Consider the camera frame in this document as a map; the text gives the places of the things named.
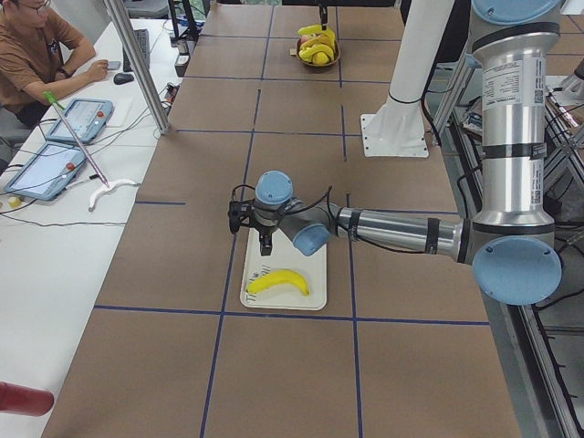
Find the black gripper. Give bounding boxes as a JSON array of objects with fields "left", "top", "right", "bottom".
[{"left": 252, "top": 205, "right": 281, "bottom": 256}]

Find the yellow banana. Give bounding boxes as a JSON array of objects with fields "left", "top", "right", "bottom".
[
  {"left": 246, "top": 269, "right": 310, "bottom": 296},
  {"left": 298, "top": 44, "right": 335, "bottom": 60},
  {"left": 297, "top": 25, "right": 322, "bottom": 36}
]

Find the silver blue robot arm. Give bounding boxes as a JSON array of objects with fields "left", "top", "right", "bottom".
[{"left": 245, "top": 1, "right": 562, "bottom": 306}]

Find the white rectangular bear plate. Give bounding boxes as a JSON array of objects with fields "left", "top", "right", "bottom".
[{"left": 240, "top": 229, "right": 328, "bottom": 311}]

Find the brown wicker basket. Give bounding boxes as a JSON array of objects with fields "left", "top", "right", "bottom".
[{"left": 297, "top": 29, "right": 339, "bottom": 68}]

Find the yellow lemon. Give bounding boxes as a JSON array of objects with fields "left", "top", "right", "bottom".
[{"left": 311, "top": 52, "right": 330, "bottom": 66}]

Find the black keyboard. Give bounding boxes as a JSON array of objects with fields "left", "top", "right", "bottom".
[{"left": 121, "top": 28, "right": 151, "bottom": 74}]

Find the upper teach pendant tablet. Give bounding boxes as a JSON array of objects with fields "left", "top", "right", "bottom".
[{"left": 46, "top": 99, "right": 114, "bottom": 145}]

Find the teach pendant tablet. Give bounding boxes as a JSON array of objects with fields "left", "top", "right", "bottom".
[
  {"left": 4, "top": 141, "right": 86, "bottom": 201},
  {"left": 46, "top": 99, "right": 114, "bottom": 145}
]

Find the black computer mouse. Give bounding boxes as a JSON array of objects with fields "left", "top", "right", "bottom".
[{"left": 113, "top": 72, "right": 134, "bottom": 86}]

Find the lower teach pendant tablet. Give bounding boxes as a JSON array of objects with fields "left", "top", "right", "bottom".
[{"left": 4, "top": 141, "right": 86, "bottom": 201}]

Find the pink grabber stick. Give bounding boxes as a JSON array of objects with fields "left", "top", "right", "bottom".
[{"left": 43, "top": 91, "right": 110, "bottom": 187}]

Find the person in brown shirt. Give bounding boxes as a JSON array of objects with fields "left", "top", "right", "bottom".
[{"left": 1, "top": 1, "right": 109, "bottom": 128}]

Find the red bottle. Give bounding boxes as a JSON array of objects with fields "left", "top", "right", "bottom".
[{"left": 1, "top": 381, "right": 55, "bottom": 416}]

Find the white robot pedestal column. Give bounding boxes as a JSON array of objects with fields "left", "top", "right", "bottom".
[{"left": 360, "top": 0, "right": 454, "bottom": 158}]

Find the aluminium frame post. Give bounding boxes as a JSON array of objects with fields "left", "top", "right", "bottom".
[{"left": 104, "top": 0, "right": 171, "bottom": 135}]

